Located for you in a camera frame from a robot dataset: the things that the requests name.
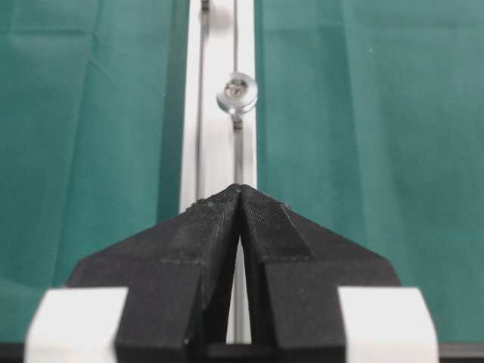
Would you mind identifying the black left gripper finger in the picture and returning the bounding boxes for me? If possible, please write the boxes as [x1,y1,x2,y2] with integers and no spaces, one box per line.
[239,185,401,362]

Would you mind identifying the aluminium extrusion rail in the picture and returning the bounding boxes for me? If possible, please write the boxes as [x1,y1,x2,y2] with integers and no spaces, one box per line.
[179,1,257,344]

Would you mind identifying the green table cloth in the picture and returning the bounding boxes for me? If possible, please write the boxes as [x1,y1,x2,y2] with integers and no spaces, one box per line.
[1,1,483,343]

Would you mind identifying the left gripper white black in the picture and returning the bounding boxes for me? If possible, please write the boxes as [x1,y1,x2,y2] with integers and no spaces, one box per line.
[24,184,439,363]

